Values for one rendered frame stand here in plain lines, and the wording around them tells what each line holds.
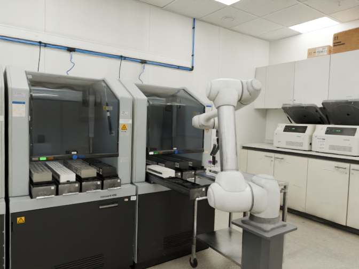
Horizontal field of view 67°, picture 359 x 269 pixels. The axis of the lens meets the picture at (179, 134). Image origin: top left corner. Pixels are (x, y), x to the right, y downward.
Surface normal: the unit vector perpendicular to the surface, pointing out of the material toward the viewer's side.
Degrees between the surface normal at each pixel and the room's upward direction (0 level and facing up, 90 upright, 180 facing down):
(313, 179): 90
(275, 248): 90
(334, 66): 90
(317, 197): 90
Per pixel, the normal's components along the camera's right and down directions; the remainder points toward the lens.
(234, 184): 0.12, -0.28
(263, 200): 0.11, 0.04
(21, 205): 0.57, 0.06
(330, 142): -0.81, 0.00
